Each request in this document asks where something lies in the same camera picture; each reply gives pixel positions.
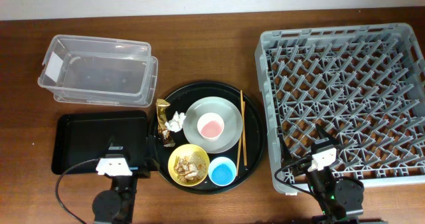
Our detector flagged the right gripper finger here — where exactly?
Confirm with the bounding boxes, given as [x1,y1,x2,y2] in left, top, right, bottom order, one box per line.
[279,135,292,166]
[315,124,339,144]

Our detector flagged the yellow bowl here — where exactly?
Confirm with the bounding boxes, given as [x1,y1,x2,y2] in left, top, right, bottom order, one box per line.
[168,144,210,187]

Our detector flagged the food scraps with rice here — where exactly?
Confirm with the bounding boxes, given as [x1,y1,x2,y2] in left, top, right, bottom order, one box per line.
[173,153,207,185]

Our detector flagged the white tissue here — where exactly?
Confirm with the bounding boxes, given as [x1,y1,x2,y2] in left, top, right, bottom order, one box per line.
[165,111,186,132]

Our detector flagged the gold foil wrapper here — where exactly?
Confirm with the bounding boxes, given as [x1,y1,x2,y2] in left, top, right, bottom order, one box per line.
[155,98,175,148]

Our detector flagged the blue cup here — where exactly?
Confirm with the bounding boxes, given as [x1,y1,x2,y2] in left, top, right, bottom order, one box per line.
[208,157,236,187]

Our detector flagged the grey plate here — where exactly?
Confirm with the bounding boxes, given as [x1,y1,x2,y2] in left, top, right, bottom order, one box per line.
[183,96,242,154]

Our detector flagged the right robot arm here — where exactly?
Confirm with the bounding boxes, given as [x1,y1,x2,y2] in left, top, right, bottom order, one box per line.
[274,124,365,223]

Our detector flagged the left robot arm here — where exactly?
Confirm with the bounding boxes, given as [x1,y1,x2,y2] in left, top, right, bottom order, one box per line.
[92,136,159,224]

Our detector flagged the grey dishwasher rack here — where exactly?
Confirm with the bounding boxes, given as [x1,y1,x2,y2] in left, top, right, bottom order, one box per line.
[254,23,424,194]

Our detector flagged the black rectangular tray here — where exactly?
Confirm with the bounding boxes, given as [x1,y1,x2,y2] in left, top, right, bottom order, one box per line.
[51,110,147,175]

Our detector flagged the round black tray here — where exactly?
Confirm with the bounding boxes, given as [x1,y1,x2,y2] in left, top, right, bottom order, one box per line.
[148,81,267,195]

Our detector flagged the clear plastic bin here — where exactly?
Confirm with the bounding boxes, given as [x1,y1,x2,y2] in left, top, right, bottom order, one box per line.
[37,35,159,108]

